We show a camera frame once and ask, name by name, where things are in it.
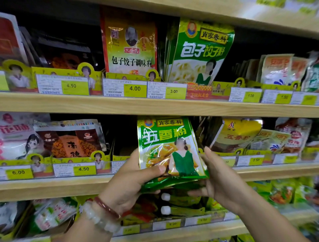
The white pink packet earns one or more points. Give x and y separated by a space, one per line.
20 134

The red white printed packet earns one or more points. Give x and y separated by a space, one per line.
294 132

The orange seasoning packet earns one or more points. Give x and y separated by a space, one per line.
300 70
276 70

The yellow seasoning packet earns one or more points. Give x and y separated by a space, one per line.
234 132

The wooden store shelving with goods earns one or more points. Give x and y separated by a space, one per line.
149 103

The person's left hand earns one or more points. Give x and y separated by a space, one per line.
127 187

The red brown clear packet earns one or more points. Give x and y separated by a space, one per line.
70 139

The yellow dumpling seasoning packets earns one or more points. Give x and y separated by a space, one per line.
129 45

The brown orange packet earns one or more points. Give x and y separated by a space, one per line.
65 52

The row of yellow price tags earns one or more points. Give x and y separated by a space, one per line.
74 85
20 173

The green white small packet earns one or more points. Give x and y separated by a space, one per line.
313 77

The person's right hand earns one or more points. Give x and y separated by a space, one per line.
224 182

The rows of assorted seasoning packets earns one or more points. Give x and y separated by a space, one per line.
50 214

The pale yellow packet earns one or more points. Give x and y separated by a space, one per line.
269 139

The green dumpling food packet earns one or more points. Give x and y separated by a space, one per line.
197 52

